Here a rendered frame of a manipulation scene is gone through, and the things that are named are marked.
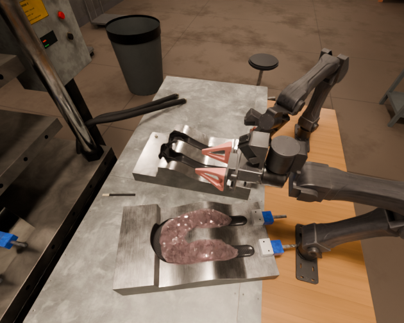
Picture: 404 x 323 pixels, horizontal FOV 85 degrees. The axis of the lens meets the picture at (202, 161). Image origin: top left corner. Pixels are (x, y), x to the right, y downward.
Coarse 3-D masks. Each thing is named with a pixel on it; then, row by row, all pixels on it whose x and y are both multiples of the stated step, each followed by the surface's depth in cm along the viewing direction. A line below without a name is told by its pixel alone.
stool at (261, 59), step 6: (258, 54) 228; (264, 54) 228; (270, 54) 228; (252, 60) 220; (258, 60) 220; (264, 60) 220; (270, 60) 220; (276, 60) 220; (252, 66) 218; (258, 66) 214; (264, 66) 213; (270, 66) 213; (276, 66) 216; (258, 78) 236; (258, 84) 240
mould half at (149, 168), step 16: (176, 128) 100; (192, 128) 102; (160, 144) 104; (176, 144) 94; (208, 144) 101; (144, 160) 98; (160, 160) 88; (176, 160) 89; (208, 160) 95; (144, 176) 94; (160, 176) 91; (176, 176) 89; (192, 176) 88; (208, 192) 93; (224, 192) 91; (240, 192) 88
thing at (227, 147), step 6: (222, 144) 54; (228, 144) 53; (204, 150) 56; (210, 150) 55; (216, 150) 55; (222, 150) 54; (228, 150) 54; (210, 156) 57; (216, 156) 57; (222, 156) 57; (228, 156) 55; (228, 174) 53
